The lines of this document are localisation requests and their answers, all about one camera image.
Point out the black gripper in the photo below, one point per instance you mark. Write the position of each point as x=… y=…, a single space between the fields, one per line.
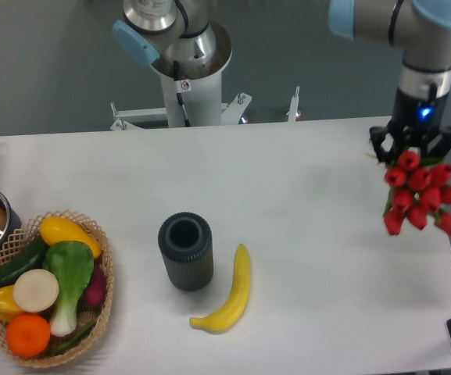
x=415 y=123

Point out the red tulip bouquet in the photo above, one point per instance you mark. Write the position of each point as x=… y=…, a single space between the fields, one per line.
x=419 y=190

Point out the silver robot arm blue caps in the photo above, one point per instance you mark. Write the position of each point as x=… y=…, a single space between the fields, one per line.
x=421 y=28

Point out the dark grey ribbed vase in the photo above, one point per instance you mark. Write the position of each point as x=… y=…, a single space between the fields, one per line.
x=185 y=242

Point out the yellow banana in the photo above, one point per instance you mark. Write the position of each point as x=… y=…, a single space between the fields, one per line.
x=231 y=311

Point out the purple eggplant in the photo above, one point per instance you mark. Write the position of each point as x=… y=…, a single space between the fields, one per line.
x=95 y=293

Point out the green bok choy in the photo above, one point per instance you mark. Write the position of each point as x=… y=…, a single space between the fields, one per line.
x=72 y=263

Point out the yellow squash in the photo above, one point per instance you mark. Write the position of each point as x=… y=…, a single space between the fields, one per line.
x=56 y=229

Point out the green chili pepper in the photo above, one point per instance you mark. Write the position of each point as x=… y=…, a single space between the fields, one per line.
x=73 y=340

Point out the woven wicker basket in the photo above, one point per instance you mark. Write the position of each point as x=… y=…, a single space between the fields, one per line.
x=93 y=308

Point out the green cucumber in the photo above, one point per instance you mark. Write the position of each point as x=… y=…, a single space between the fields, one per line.
x=29 y=258

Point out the orange fruit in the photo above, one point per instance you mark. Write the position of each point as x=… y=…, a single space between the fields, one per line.
x=28 y=335

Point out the yellow bell pepper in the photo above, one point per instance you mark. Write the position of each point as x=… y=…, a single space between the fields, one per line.
x=9 y=309

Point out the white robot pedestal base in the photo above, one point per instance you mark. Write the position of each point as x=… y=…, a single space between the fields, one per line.
x=191 y=80

